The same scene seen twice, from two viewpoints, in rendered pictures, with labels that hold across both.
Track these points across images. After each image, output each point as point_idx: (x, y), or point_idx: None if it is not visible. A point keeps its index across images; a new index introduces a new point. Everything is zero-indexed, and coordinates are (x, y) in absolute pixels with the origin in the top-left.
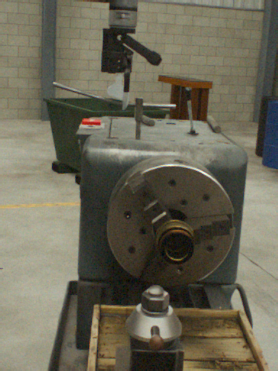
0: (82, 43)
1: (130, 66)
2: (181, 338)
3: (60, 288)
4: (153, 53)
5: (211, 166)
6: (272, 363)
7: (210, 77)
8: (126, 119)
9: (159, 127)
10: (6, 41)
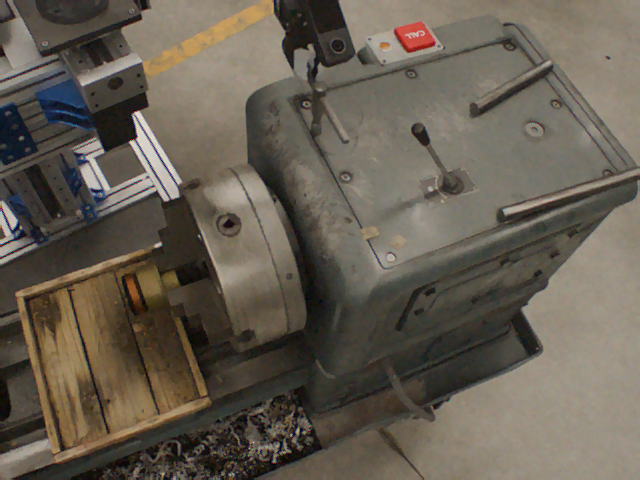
0: None
1: (287, 38)
2: (133, 349)
3: (618, 138)
4: (320, 44)
5: (318, 260)
6: (635, 459)
7: None
8: (518, 59)
9: (476, 124)
10: None
